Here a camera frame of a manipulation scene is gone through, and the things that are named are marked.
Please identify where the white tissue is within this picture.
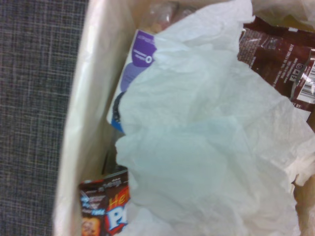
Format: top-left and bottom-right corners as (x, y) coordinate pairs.
(115, 0), (315, 236)

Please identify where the white lined trash bin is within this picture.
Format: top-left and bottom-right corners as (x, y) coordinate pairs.
(52, 0), (315, 236)

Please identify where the crumpled white paper trash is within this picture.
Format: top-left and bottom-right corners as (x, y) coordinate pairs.
(283, 105), (315, 189)

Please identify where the purple and white carton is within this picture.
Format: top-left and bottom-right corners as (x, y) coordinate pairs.
(106, 29), (158, 136)

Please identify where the clear plastic wrapper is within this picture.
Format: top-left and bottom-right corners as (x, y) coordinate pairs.
(147, 0), (183, 30)

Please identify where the brown Pop-Tarts box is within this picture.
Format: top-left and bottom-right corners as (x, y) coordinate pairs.
(78, 169), (131, 236)

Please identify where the dark brown snack wrapper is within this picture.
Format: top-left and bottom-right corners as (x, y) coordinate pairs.
(237, 16), (315, 121)

